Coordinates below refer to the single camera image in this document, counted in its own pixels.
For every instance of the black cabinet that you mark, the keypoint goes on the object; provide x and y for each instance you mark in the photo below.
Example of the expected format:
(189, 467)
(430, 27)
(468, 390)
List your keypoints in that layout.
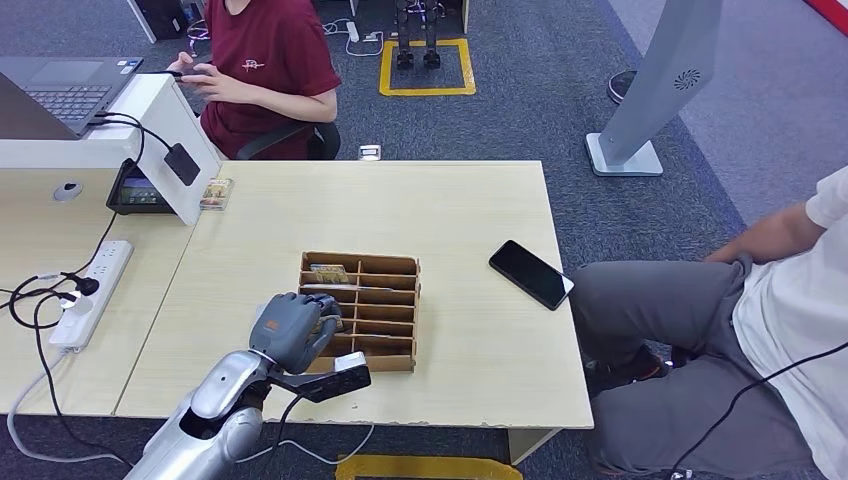
(162, 18)

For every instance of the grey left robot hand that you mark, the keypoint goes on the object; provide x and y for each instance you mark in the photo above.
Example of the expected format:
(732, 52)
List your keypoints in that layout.
(288, 328)

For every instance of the person's right forearm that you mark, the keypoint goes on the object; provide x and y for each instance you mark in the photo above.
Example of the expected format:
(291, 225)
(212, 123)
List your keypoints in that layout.
(768, 235)

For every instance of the stack of patterned cards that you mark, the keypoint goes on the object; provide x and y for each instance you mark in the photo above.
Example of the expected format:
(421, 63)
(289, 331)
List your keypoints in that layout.
(217, 193)

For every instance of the person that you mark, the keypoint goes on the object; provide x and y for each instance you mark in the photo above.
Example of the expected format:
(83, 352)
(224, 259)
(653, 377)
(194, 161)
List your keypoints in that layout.
(662, 311)
(272, 73)

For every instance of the white desk frame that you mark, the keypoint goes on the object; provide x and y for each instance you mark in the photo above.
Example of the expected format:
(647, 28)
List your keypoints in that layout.
(468, 18)

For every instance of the dark grey laptop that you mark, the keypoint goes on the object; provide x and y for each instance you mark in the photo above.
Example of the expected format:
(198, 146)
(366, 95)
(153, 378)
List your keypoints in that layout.
(66, 96)

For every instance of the person's right hand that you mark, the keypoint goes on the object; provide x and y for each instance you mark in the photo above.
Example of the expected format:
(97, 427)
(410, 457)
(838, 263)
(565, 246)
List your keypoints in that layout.
(183, 64)

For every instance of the grey card reader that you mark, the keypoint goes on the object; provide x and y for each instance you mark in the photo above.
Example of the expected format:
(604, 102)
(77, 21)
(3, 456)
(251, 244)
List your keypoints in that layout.
(260, 310)

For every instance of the grey kiosk stand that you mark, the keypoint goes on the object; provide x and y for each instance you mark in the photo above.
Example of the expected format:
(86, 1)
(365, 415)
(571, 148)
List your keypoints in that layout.
(662, 66)

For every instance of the black smartphone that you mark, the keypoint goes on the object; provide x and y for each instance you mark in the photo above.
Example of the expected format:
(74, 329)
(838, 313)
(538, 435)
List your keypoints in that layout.
(530, 273)

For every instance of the black robot legs stand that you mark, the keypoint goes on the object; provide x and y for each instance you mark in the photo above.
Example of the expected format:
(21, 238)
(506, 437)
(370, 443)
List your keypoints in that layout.
(405, 58)

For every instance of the white counter riser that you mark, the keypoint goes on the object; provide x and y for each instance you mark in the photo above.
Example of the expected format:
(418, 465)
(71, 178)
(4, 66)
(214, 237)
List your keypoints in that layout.
(166, 109)

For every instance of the black round base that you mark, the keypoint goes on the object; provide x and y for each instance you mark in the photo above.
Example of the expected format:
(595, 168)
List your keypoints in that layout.
(621, 88)

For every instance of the black tablet terminal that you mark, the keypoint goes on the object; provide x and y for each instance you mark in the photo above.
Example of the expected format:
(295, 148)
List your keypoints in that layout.
(136, 193)

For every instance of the brown slotted card organizer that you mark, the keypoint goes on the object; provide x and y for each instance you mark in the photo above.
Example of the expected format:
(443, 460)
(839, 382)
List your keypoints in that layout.
(384, 363)

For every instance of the black power adapter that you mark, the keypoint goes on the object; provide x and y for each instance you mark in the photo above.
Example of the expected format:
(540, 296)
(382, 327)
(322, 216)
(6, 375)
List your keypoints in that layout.
(182, 164)

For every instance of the person's left forearm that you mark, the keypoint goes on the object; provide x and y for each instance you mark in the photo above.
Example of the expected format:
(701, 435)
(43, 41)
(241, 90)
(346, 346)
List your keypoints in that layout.
(285, 104)

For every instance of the small white power strip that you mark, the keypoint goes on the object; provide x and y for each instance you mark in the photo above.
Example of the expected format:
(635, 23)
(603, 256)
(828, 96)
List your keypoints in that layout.
(353, 32)

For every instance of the wide yellow floor tape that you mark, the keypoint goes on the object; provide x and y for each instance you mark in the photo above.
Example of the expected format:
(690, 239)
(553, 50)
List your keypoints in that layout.
(424, 469)

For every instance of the round grey desk grommet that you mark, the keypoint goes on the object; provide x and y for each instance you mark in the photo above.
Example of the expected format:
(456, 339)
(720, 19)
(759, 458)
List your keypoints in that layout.
(67, 191)

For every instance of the person's left hand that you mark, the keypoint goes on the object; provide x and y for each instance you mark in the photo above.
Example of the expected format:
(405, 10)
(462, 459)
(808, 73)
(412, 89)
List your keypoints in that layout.
(210, 85)

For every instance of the dark handheld phone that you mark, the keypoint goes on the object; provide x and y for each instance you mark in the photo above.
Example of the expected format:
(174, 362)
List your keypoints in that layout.
(159, 73)

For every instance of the silver floor socket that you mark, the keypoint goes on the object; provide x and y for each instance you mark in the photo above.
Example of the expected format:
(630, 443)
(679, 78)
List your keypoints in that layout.
(370, 153)

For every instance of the long white power strip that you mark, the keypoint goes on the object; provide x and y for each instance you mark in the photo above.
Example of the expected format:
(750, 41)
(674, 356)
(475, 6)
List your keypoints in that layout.
(99, 281)

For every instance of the red floor strip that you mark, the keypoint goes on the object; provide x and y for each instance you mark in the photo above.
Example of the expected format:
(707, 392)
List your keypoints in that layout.
(831, 12)

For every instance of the yellow floor tape square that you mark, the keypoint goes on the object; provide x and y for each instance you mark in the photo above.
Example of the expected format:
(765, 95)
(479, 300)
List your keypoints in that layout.
(427, 91)

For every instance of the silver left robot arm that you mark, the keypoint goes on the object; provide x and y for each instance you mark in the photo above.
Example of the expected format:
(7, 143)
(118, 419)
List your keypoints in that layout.
(212, 397)

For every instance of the patterned cards in organizer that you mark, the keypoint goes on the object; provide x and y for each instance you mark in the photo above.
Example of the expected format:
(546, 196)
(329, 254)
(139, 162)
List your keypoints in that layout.
(329, 273)

